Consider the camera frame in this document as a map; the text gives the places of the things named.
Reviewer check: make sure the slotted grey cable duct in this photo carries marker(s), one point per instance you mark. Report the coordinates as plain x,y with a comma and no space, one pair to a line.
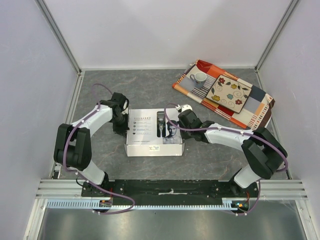
96,204

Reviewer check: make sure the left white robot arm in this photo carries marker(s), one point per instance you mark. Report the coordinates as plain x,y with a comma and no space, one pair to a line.
73,148

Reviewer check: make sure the floral square plate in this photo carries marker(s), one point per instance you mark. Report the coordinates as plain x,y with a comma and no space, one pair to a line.
229,93

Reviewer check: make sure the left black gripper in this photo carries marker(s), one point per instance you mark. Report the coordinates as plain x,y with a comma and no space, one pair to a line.
122,131

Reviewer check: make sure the black silver hair clipper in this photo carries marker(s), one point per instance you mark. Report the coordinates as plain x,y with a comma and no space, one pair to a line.
160,117

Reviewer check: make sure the white blue mug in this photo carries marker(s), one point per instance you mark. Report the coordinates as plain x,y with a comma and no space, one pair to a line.
199,78

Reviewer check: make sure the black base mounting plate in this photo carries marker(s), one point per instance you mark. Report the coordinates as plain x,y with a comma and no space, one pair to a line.
180,191

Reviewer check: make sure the patterned colourful cloth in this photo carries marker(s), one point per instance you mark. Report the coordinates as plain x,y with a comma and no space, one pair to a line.
257,111

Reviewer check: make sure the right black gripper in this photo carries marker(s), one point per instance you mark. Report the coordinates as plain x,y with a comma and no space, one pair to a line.
186,133

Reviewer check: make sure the white clipper kit box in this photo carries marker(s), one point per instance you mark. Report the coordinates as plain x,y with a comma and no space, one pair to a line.
142,140

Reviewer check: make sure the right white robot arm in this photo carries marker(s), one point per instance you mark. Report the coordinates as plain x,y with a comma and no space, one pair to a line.
264,154

